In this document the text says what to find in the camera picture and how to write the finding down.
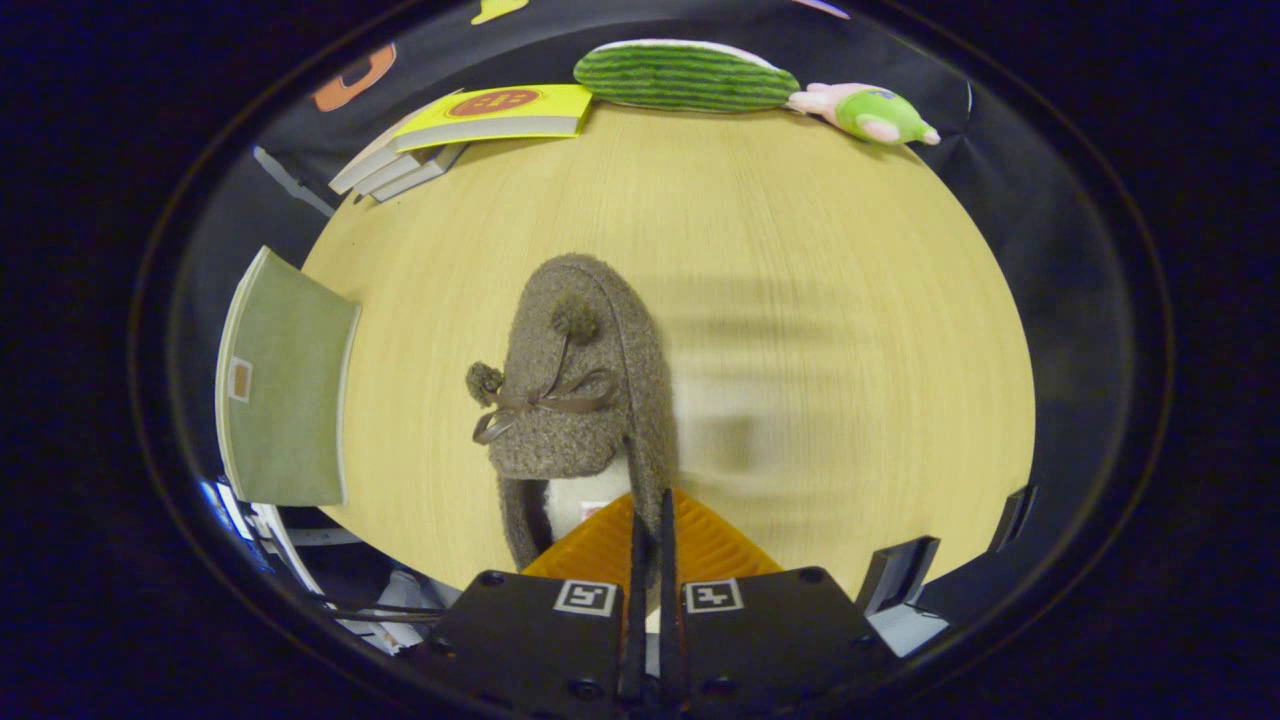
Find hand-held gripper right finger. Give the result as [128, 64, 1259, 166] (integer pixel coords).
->
[655, 488, 896, 720]

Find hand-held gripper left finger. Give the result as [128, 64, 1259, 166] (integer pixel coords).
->
[425, 488, 649, 720]

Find brown fuzzy shoe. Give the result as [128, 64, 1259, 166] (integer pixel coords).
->
[465, 253, 681, 571]

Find pale green fabric storage box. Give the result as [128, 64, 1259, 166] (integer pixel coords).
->
[215, 245, 363, 508]

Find blue printed package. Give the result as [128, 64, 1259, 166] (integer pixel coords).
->
[198, 478, 271, 571]

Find white book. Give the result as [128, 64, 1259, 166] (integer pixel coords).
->
[355, 150, 456, 198]
[372, 145, 469, 204]

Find beige book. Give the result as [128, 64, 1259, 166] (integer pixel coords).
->
[328, 95, 441, 196]

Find yellow book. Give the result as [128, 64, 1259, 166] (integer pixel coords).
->
[390, 84, 596, 153]

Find green striped watermelon plush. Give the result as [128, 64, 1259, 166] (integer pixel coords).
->
[573, 40, 801, 114]

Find pink and green plush toy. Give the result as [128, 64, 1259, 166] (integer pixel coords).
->
[787, 82, 943, 148]

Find black angular bracket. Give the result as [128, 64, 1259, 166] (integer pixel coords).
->
[855, 535, 942, 617]
[988, 484, 1038, 553]

